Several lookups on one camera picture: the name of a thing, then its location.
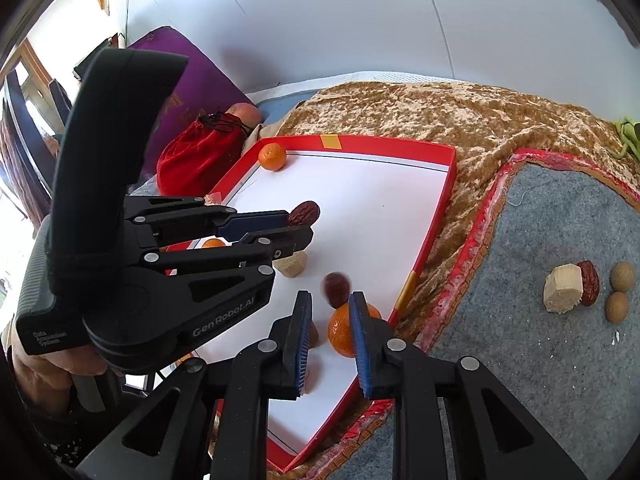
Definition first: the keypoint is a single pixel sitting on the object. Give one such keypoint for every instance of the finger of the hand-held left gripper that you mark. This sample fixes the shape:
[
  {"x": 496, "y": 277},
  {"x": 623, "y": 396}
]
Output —
[
  {"x": 250, "y": 246},
  {"x": 260, "y": 221}
]

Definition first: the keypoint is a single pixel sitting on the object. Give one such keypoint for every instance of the gold velvet blanket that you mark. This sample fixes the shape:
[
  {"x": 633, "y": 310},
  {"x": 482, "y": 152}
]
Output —
[{"x": 400, "y": 110}]

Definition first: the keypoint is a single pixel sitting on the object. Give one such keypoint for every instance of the grey felt mat red border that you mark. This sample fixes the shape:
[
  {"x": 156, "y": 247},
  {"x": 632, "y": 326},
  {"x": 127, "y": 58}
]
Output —
[{"x": 525, "y": 360}]

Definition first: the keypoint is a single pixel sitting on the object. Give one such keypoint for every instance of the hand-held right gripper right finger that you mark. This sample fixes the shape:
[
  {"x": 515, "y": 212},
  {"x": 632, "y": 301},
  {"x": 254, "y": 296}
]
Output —
[{"x": 361, "y": 350}]

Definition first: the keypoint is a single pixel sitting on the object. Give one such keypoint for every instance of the reddish apple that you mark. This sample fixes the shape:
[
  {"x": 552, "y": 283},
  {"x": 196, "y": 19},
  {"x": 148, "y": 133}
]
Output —
[{"x": 245, "y": 112}]

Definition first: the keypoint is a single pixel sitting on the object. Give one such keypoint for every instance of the person's patterned clothing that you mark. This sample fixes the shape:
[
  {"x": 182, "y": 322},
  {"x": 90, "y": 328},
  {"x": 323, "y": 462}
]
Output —
[{"x": 55, "y": 445}]

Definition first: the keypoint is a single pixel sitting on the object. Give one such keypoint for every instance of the red tray white inside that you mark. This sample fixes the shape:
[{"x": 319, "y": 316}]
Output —
[{"x": 375, "y": 200}]

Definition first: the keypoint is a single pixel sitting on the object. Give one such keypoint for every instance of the brown longan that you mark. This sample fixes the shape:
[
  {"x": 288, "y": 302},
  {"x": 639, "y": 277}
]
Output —
[
  {"x": 616, "y": 306},
  {"x": 313, "y": 335},
  {"x": 623, "y": 276}
]

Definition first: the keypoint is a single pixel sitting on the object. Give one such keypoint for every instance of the dark red date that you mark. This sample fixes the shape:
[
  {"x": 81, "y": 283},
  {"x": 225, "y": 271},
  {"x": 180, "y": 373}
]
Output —
[
  {"x": 336, "y": 289},
  {"x": 304, "y": 214},
  {"x": 589, "y": 282}
]

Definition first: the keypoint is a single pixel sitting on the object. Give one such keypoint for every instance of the purple fabric bag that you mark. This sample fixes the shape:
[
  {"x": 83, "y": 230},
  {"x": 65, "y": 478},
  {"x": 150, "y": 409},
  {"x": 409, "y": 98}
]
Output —
[{"x": 215, "y": 80}]

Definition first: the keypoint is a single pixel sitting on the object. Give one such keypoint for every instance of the wooden framed window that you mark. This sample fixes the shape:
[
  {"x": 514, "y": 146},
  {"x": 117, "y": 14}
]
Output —
[{"x": 37, "y": 67}]

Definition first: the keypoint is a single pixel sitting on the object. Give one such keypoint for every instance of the orange mandarin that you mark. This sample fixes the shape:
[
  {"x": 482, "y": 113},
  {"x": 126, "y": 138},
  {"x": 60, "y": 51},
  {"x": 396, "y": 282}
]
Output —
[
  {"x": 212, "y": 243},
  {"x": 339, "y": 332},
  {"x": 272, "y": 156}
]

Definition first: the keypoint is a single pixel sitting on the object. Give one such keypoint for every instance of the striped brown cloth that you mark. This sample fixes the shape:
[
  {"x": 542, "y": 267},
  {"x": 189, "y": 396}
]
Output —
[{"x": 15, "y": 160}]

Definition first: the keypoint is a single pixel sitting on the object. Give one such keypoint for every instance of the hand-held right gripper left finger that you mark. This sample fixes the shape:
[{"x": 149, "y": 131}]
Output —
[{"x": 302, "y": 345}]

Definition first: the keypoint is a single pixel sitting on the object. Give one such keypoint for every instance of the person's left hand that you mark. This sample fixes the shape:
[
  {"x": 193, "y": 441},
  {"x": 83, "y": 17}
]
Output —
[{"x": 45, "y": 367}]

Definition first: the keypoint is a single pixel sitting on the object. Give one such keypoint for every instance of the green leafy vegetable bunch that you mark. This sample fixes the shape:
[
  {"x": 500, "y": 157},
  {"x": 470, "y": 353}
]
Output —
[{"x": 631, "y": 132}]

